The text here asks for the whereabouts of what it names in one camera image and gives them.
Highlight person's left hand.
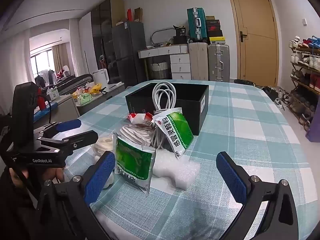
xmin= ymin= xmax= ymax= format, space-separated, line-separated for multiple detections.
xmin=10 ymin=167 xmax=64 ymax=188

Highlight wide white curtain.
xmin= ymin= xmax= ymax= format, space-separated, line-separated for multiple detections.
xmin=0 ymin=27 xmax=32 ymax=115

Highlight green snack bag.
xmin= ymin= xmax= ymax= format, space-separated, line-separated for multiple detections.
xmin=79 ymin=93 xmax=94 ymax=105

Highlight green medicine packet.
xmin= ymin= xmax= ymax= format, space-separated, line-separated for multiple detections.
xmin=113 ymin=132 xmax=157 ymax=197
xmin=152 ymin=107 xmax=194 ymax=159

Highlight tan wooden door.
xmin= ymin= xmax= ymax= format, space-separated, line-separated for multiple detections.
xmin=226 ymin=0 xmax=279 ymax=87

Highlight dark glass wardrobe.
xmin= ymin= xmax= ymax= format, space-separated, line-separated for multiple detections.
xmin=90 ymin=0 xmax=118 ymax=84

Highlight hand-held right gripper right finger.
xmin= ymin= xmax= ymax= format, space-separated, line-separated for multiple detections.
xmin=216 ymin=151 xmax=300 ymax=240

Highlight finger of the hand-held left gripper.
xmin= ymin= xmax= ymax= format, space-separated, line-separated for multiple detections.
xmin=35 ymin=130 xmax=99 ymax=155
xmin=34 ymin=119 xmax=82 ymax=140

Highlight teal suitcase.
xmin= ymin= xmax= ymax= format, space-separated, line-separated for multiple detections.
xmin=187 ymin=7 xmax=207 ymax=42

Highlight black cardboard box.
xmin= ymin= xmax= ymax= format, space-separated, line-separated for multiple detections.
xmin=125 ymin=82 xmax=209 ymax=136

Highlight small grey cabinet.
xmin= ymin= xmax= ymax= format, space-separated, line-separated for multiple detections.
xmin=34 ymin=95 xmax=80 ymax=128

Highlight hanging clothes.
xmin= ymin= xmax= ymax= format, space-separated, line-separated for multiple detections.
xmin=35 ymin=66 xmax=72 ymax=85

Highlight narrow white curtain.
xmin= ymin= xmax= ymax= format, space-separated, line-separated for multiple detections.
xmin=69 ymin=19 xmax=80 ymax=77

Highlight grey refrigerator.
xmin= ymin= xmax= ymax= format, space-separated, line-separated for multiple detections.
xmin=112 ymin=21 xmax=146 ymax=87

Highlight white desk with drawers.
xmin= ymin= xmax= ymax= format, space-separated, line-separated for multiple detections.
xmin=138 ymin=44 xmax=192 ymax=80

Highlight white foam block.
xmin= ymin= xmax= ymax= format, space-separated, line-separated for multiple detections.
xmin=152 ymin=150 xmax=201 ymax=188

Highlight chrome tube frame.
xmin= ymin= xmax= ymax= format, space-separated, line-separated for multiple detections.
xmin=151 ymin=29 xmax=175 ymax=46

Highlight silver suitcase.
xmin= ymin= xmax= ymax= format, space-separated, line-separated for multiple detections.
xmin=208 ymin=44 xmax=230 ymax=82

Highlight yellow snack bag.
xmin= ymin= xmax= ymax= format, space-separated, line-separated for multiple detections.
xmin=87 ymin=83 xmax=102 ymax=94

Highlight purple bag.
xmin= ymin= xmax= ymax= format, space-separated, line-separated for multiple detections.
xmin=305 ymin=112 xmax=320 ymax=143

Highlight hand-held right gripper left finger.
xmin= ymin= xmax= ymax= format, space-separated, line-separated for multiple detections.
xmin=35 ymin=151 xmax=117 ymax=240

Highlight black cable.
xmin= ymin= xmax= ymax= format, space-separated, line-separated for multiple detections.
xmin=45 ymin=100 xmax=57 ymax=125

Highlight wooden shoe rack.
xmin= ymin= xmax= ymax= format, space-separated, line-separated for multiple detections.
xmin=287 ymin=36 xmax=320 ymax=130

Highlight beige suitcase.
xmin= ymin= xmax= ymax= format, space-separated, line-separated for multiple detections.
xmin=189 ymin=42 xmax=209 ymax=81

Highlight teal checked tablecloth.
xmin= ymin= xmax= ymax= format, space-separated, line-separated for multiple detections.
xmin=54 ymin=80 xmax=315 ymax=240

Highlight long grey cabinet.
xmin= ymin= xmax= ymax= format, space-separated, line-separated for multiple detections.
xmin=75 ymin=82 xmax=125 ymax=117

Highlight black trash bin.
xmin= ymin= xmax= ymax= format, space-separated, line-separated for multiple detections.
xmin=234 ymin=79 xmax=255 ymax=87

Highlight red white tissue pack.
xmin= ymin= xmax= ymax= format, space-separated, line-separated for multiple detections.
xmin=127 ymin=112 xmax=153 ymax=128

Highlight row of sneakers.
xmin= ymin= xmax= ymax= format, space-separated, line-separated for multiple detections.
xmin=289 ymin=36 xmax=320 ymax=128

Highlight white electric kettle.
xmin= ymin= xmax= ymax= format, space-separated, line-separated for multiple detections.
xmin=92 ymin=69 xmax=110 ymax=85

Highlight woven basket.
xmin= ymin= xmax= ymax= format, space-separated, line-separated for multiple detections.
xmin=149 ymin=61 xmax=170 ymax=79

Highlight black bag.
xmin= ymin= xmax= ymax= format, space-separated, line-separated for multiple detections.
xmin=173 ymin=25 xmax=188 ymax=45

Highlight black sofa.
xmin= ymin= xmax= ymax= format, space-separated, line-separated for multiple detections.
xmin=41 ymin=74 xmax=94 ymax=94

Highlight pile of dark shoes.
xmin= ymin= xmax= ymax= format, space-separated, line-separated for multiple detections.
xmin=261 ymin=85 xmax=292 ymax=110

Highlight black red shoe box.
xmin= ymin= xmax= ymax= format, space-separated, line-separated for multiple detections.
xmin=206 ymin=19 xmax=222 ymax=31

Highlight white cable bundle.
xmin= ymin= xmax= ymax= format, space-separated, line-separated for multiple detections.
xmin=151 ymin=81 xmax=177 ymax=153

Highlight tall tan cardboard box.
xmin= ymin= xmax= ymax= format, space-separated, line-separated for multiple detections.
xmin=111 ymin=0 xmax=125 ymax=27

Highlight white rope coil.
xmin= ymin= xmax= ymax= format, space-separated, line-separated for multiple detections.
xmin=119 ymin=124 xmax=157 ymax=148

